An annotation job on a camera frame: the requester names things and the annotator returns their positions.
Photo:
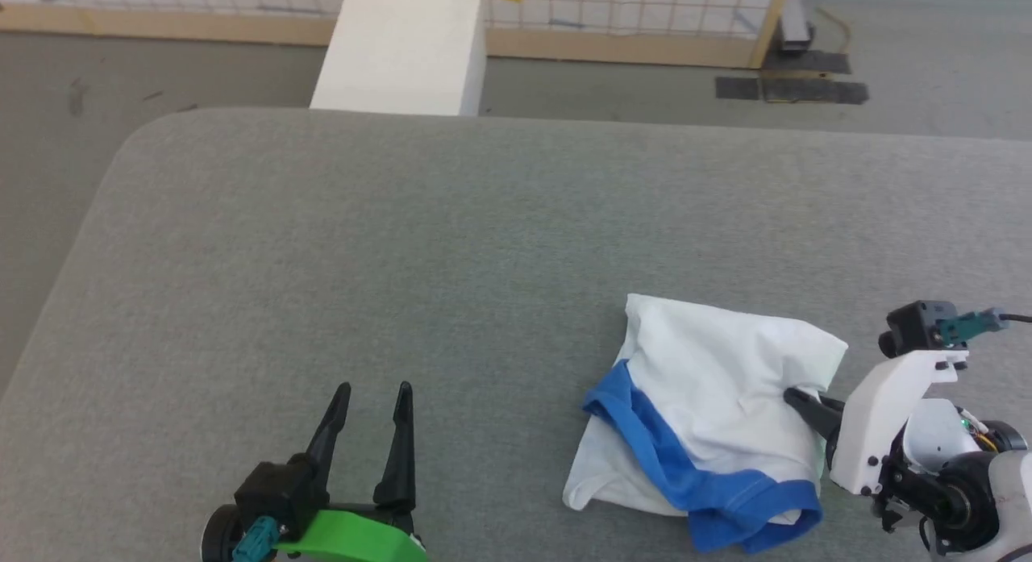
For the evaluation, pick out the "grey metal board foot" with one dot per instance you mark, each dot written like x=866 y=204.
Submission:
x=794 y=18

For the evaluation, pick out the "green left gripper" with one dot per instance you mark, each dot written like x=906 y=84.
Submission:
x=355 y=538

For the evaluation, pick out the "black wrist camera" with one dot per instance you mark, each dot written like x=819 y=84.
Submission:
x=915 y=328
x=278 y=489

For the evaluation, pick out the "lemon print grid panel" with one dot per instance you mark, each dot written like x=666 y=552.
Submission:
x=613 y=6

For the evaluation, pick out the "small black floor mat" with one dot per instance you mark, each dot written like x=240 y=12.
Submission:
x=738 y=89

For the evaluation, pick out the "white rectangular box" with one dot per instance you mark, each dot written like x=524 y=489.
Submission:
x=403 y=50

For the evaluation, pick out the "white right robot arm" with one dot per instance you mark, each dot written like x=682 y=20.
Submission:
x=959 y=481

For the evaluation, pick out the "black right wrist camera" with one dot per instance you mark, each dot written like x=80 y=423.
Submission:
x=915 y=328

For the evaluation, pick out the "large black floor mat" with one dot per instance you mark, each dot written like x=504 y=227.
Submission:
x=814 y=82

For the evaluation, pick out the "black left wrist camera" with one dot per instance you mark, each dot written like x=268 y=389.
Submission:
x=278 y=489

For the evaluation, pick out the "blue and white shirt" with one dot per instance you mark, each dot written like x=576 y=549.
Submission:
x=717 y=385

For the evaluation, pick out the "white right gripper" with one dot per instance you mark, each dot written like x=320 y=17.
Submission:
x=875 y=417

